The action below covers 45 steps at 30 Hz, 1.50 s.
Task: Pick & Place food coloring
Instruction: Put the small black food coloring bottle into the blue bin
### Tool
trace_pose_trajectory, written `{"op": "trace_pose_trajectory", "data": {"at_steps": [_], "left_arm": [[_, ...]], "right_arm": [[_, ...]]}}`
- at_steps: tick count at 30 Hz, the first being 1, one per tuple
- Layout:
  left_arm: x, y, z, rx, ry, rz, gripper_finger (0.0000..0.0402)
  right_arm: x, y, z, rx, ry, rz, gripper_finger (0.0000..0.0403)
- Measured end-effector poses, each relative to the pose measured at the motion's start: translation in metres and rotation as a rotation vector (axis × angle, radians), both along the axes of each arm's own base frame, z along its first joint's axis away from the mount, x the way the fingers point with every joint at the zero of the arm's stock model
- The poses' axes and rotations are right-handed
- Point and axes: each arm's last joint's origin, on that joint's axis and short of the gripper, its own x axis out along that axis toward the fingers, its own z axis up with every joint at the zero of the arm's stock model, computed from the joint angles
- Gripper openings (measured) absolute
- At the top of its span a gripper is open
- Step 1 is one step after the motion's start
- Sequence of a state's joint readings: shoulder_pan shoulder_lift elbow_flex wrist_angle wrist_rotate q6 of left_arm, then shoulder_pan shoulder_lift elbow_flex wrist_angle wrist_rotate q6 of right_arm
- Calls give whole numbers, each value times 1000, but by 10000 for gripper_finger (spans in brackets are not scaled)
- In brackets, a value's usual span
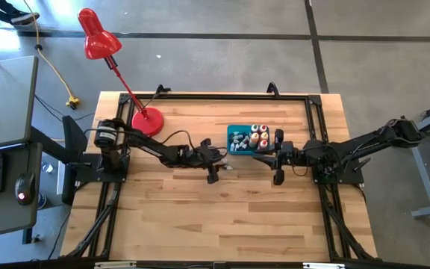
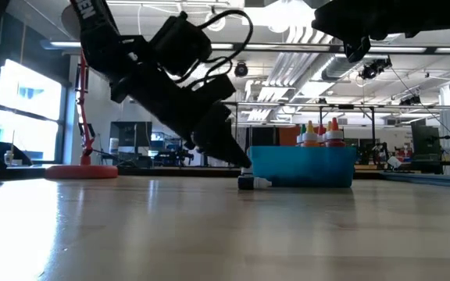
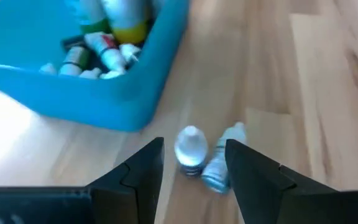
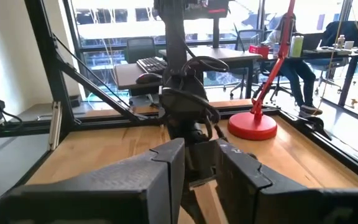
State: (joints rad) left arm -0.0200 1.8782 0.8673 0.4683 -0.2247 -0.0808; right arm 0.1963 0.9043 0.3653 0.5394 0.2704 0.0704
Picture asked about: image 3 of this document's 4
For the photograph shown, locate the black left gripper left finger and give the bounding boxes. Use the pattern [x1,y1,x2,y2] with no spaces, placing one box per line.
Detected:
[85,137,165,224]

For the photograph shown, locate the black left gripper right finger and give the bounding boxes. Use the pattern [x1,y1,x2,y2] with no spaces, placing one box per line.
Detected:
[225,139,307,224]

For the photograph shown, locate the blue plastic bin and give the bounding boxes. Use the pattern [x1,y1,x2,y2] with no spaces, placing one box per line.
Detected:
[0,0,191,132]

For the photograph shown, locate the small green food coloring bottle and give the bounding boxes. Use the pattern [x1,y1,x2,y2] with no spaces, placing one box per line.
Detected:
[57,45,91,77]

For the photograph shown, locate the large yellow food coloring bottle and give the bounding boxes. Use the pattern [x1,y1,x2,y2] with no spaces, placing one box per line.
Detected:
[99,0,151,45]

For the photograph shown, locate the large green food coloring bottle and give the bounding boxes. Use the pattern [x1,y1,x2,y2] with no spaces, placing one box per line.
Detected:
[73,0,113,35]

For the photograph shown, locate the small blue food coloring bottle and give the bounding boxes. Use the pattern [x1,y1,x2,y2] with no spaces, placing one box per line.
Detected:
[201,121,247,195]

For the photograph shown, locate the small black food coloring bottle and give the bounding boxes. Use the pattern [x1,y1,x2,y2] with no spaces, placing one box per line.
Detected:
[174,125,209,178]

